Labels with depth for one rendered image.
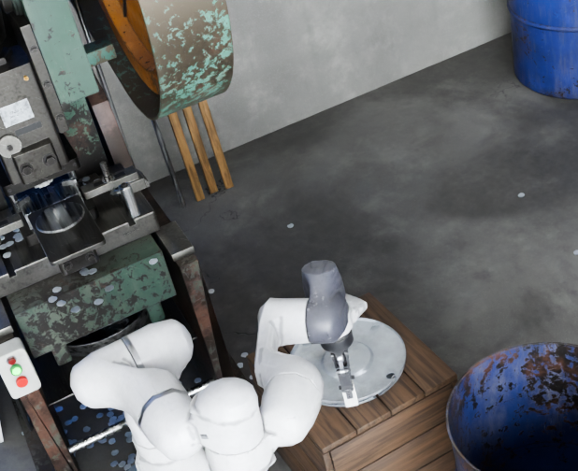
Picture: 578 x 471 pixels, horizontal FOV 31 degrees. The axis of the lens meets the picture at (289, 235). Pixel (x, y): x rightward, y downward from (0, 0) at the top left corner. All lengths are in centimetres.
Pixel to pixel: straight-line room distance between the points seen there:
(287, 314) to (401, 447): 58
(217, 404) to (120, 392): 27
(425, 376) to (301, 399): 70
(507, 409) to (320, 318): 59
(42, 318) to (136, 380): 69
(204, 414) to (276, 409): 13
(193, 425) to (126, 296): 86
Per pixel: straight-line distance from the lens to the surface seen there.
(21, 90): 255
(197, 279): 267
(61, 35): 248
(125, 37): 279
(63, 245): 256
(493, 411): 252
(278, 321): 218
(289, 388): 193
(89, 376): 209
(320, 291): 218
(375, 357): 260
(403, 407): 252
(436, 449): 268
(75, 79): 252
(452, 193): 374
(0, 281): 269
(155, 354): 210
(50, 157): 259
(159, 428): 192
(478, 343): 314
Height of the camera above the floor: 215
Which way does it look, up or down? 36 degrees down
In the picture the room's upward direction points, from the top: 14 degrees counter-clockwise
